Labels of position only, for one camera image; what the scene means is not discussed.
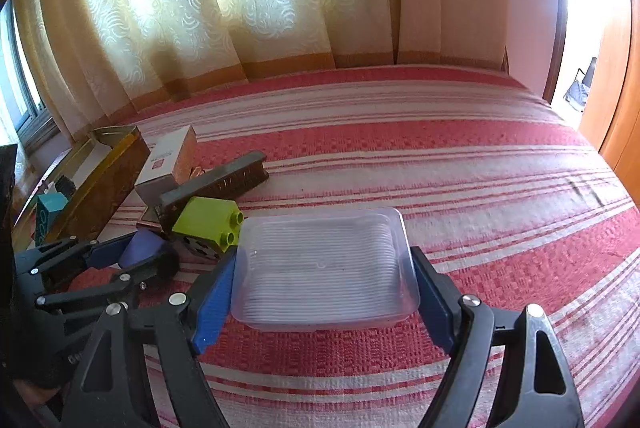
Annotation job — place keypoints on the green toy block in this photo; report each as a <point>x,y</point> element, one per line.
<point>205,220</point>

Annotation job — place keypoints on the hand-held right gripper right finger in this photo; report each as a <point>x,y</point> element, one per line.
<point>430,293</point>

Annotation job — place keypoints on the brown wooden brush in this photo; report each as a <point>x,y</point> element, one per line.
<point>225,180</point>

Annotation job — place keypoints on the red striped bed sheet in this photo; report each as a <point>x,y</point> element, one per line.
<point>450,158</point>

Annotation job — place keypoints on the metal window frame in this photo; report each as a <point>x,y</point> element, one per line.
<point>30,108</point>

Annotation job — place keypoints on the gold tin box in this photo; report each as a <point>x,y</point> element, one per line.
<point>105,188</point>

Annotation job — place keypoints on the teal toy block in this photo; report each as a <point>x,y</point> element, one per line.
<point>50,218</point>

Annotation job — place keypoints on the purple toy block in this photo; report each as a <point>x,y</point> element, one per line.
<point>146,247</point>

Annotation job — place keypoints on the dark grey cloth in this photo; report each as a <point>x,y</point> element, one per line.
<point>580,90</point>

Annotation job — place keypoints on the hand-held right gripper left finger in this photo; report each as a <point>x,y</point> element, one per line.
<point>212,303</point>

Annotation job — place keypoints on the wooden door frame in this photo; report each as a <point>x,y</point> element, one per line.
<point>557,8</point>

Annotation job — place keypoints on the small white cardboard box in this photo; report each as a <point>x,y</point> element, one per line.
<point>162,163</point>

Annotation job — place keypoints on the wooden wardrobe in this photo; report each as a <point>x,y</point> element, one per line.
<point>617,108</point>

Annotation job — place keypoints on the clear plastic box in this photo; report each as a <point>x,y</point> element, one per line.
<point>325,268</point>

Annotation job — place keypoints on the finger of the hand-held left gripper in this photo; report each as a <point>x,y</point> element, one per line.
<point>150,265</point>
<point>107,253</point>

